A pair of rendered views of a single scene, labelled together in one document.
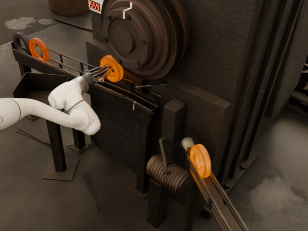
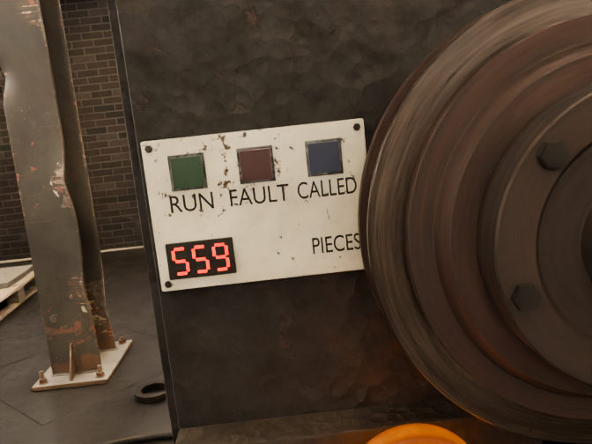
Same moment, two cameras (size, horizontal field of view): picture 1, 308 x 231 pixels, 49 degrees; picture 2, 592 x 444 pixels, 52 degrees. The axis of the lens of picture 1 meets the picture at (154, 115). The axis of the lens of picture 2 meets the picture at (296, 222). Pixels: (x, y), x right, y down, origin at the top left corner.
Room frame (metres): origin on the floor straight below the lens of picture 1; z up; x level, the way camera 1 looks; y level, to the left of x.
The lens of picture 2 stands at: (1.19, 0.71, 1.25)
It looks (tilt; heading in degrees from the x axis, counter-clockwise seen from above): 10 degrees down; 323
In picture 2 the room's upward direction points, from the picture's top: 6 degrees counter-clockwise
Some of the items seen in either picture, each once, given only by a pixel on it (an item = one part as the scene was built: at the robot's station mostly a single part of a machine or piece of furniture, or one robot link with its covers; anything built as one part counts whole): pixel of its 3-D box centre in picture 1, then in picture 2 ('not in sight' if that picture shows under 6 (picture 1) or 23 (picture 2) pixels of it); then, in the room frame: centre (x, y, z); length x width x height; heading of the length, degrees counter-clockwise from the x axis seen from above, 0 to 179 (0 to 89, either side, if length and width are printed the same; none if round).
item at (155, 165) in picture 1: (164, 197); not in sight; (1.20, -0.09, 0.27); 0.22 x 0.13 x 0.53; 54
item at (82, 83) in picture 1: (79, 85); not in sight; (1.43, 0.39, 0.83); 0.09 x 0.06 x 0.09; 54
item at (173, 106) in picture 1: (173, 122); not in sight; (1.37, -0.11, 0.68); 0.11 x 0.08 x 0.24; 144
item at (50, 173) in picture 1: (51, 130); not in sight; (1.58, 0.65, 0.36); 0.26 x 0.20 x 0.72; 89
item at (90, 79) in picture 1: (90, 79); not in sight; (1.49, 0.35, 0.83); 0.09 x 0.08 x 0.07; 144
